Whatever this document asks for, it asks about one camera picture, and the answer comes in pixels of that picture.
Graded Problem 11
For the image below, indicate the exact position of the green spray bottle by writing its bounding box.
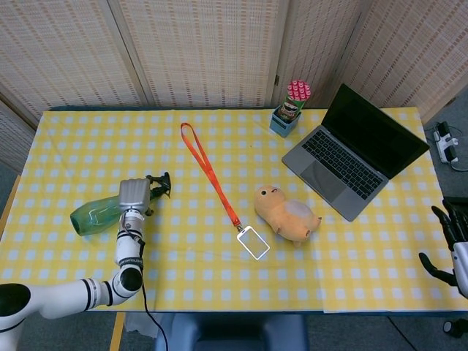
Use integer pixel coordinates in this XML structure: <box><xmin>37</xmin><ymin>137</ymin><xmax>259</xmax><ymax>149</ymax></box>
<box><xmin>69</xmin><ymin>171</ymin><xmax>172</xmax><ymax>235</ymax></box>

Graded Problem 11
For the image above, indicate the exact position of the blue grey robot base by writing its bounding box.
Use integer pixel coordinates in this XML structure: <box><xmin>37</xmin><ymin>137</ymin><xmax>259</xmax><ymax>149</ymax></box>
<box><xmin>154</xmin><ymin>313</ymin><xmax>310</xmax><ymax>351</ymax></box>

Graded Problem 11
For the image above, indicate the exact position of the blue square holder box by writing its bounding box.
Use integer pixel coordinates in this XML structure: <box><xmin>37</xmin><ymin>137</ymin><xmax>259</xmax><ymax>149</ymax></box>
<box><xmin>269</xmin><ymin>108</ymin><xmax>303</xmax><ymax>139</ymax></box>

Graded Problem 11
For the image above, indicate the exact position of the black caster wheel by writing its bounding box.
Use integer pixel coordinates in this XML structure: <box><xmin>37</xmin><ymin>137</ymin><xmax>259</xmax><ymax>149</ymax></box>
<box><xmin>443</xmin><ymin>317</ymin><xmax>468</xmax><ymax>339</ymax></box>

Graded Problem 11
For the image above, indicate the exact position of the yellow checked tablecloth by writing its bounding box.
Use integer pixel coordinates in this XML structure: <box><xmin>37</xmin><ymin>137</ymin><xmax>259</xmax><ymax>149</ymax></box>
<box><xmin>0</xmin><ymin>106</ymin><xmax>461</xmax><ymax>314</ymax></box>

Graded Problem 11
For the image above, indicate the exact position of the grey open laptop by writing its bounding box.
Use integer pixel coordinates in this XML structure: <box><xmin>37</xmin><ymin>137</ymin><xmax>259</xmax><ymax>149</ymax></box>
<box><xmin>281</xmin><ymin>83</ymin><xmax>431</xmax><ymax>223</ymax></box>

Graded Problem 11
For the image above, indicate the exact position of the green Pringles can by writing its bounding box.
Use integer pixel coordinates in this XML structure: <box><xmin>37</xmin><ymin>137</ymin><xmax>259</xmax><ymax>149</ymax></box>
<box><xmin>274</xmin><ymin>80</ymin><xmax>312</xmax><ymax>124</ymax></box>

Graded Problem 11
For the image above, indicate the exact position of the white power strip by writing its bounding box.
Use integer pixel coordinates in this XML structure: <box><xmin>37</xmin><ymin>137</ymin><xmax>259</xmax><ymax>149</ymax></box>
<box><xmin>433</xmin><ymin>122</ymin><xmax>462</xmax><ymax>165</ymax></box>

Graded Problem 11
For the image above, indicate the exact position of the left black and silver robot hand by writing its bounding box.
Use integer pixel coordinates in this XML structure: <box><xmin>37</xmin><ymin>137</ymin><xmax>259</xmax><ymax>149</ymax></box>
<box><xmin>118</xmin><ymin>175</ymin><xmax>162</xmax><ymax>217</ymax></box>

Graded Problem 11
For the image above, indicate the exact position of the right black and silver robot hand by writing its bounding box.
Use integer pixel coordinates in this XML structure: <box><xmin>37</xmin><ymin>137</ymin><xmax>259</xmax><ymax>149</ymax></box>
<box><xmin>418</xmin><ymin>205</ymin><xmax>468</xmax><ymax>298</ymax></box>

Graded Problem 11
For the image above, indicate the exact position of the woven bamboo screen panel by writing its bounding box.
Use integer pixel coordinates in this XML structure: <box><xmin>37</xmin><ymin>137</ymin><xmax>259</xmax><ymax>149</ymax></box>
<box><xmin>0</xmin><ymin>93</ymin><xmax>37</xmax><ymax>175</ymax></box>
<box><xmin>334</xmin><ymin>0</ymin><xmax>468</xmax><ymax>125</ymax></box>
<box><xmin>0</xmin><ymin>0</ymin><xmax>153</xmax><ymax>124</ymax></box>
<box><xmin>107</xmin><ymin>0</ymin><xmax>292</xmax><ymax>110</ymax></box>
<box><xmin>272</xmin><ymin>0</ymin><xmax>370</xmax><ymax>110</ymax></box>

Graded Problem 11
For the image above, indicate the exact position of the orange lanyard with badge holder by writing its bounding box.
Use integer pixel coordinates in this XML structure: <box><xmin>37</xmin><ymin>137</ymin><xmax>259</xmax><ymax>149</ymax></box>
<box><xmin>179</xmin><ymin>122</ymin><xmax>271</xmax><ymax>261</ymax></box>

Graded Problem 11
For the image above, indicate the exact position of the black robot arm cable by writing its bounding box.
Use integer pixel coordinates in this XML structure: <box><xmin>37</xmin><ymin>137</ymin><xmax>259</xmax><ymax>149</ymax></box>
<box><xmin>120</xmin><ymin>215</ymin><xmax>170</xmax><ymax>351</ymax></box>

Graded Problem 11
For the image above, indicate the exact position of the tan plush animal toy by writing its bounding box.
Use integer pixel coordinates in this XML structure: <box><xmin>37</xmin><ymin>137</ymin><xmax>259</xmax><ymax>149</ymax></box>
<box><xmin>254</xmin><ymin>184</ymin><xmax>323</xmax><ymax>249</ymax></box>

